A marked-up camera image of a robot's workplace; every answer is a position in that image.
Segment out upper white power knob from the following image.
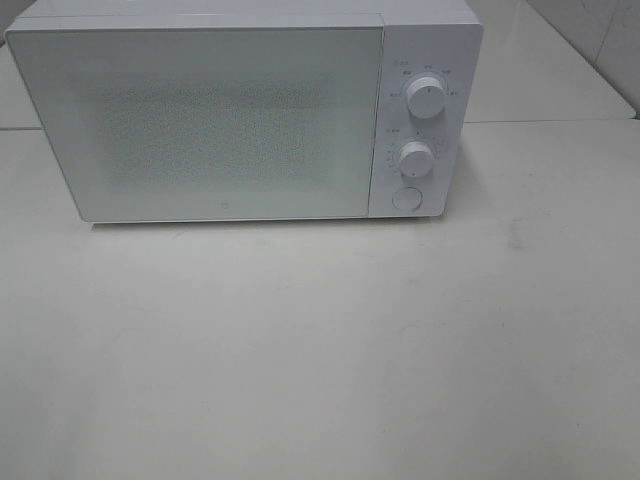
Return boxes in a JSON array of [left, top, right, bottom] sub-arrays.
[[404, 72, 447, 120]]

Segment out white microwave door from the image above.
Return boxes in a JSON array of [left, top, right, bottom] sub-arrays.
[[8, 28, 382, 223]]

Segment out white microwave oven body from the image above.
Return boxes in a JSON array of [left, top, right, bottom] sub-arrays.
[[5, 1, 483, 222]]

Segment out white timer knob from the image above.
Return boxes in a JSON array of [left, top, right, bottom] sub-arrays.
[[397, 141, 435, 179]]

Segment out round white door button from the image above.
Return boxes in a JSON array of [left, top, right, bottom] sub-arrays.
[[392, 187, 423, 211]]

